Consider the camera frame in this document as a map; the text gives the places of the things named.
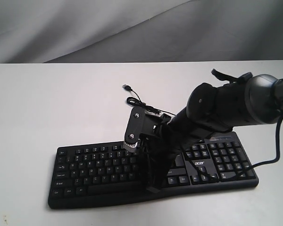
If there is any black Acer keyboard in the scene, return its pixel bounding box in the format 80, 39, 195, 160
48, 132, 259, 210

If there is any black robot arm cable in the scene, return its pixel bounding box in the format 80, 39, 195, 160
193, 110, 283, 183

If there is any grey backdrop cloth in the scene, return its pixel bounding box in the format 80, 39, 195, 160
0, 0, 283, 64

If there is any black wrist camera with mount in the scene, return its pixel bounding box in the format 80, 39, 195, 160
124, 106, 171, 153

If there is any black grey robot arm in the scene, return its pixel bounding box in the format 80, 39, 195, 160
143, 70, 283, 193

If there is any black USB cable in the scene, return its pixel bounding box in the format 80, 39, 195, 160
121, 83, 176, 116

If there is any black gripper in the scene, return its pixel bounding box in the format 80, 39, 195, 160
141, 121, 178, 194

